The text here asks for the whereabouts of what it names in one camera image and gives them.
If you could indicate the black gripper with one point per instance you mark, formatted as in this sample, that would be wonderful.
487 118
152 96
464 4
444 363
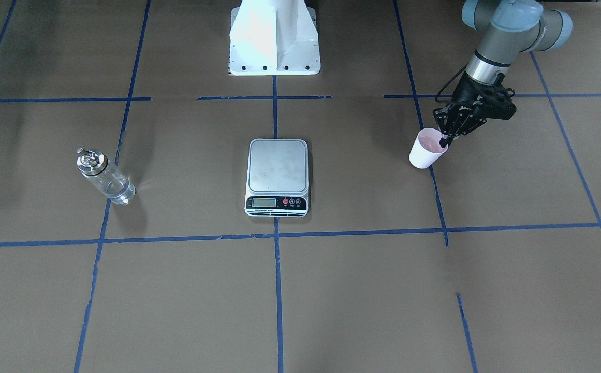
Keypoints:
467 94

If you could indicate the pink plastic cup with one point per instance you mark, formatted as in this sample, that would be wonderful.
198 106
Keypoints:
427 148

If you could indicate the clear glass sauce bottle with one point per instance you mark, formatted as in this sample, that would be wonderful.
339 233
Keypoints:
106 176

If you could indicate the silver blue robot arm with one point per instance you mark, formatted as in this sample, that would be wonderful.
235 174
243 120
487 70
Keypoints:
510 28

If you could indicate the silver kitchen scale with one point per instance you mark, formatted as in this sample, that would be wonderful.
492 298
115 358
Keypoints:
277 180

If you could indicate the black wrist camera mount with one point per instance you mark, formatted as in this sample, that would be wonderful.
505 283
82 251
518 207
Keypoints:
497 102

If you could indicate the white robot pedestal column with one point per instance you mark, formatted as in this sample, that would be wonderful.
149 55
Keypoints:
274 38

